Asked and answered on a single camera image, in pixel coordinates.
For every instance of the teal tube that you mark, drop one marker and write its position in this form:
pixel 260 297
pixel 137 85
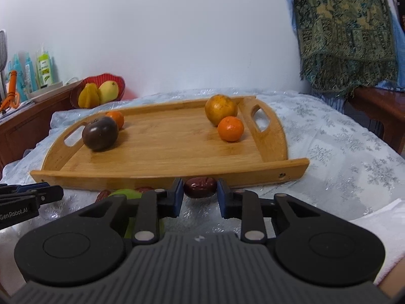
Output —
pixel 30 72
pixel 17 66

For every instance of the yellow mango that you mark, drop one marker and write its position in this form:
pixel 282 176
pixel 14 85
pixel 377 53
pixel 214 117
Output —
pixel 109 92

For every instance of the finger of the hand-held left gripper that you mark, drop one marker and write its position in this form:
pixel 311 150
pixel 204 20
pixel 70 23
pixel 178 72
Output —
pixel 50 194
pixel 25 188

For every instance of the white terry towel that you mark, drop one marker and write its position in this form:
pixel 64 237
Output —
pixel 389 234

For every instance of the person's right forearm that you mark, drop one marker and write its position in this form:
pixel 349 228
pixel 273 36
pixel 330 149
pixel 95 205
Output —
pixel 394 286

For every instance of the brown wooden side table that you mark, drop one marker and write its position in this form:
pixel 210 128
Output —
pixel 379 107

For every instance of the metal tray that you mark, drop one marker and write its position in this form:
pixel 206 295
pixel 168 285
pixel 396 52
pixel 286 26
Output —
pixel 44 93

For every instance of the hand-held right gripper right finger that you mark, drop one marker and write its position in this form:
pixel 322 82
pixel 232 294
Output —
pixel 223 198

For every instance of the brown wooden cabinet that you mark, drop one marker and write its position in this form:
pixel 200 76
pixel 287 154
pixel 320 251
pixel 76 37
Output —
pixel 28 120

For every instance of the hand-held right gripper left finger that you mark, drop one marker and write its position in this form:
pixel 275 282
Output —
pixel 177 198

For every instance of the red fruit bowl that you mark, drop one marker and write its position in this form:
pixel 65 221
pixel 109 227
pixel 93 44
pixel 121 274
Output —
pixel 109 76

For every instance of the green apple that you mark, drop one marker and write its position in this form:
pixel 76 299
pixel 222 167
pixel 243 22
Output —
pixel 126 193

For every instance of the large mandarin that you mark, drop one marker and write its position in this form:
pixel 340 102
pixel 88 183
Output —
pixel 117 118

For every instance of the bamboo serving tray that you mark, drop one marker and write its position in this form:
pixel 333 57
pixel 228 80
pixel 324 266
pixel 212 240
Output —
pixel 174 142

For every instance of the red date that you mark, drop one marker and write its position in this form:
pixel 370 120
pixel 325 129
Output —
pixel 199 187
pixel 102 195
pixel 144 190

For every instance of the stack of papers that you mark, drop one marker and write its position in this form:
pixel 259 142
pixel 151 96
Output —
pixel 19 106

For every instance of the yellow starfruit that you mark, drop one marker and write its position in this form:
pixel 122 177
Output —
pixel 88 96

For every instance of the green patterned shawl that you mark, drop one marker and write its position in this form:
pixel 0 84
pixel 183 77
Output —
pixel 341 31

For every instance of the dark purple tomato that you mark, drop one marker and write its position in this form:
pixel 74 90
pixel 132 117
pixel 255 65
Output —
pixel 99 134

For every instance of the yellowish orange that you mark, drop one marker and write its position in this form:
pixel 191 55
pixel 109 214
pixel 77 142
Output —
pixel 221 109

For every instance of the silver snowflake tablecloth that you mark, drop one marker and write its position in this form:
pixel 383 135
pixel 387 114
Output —
pixel 332 148

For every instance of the small mandarin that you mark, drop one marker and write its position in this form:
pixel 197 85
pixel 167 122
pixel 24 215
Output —
pixel 231 129

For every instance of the green white bottle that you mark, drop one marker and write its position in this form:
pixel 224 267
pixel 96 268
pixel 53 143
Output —
pixel 45 68

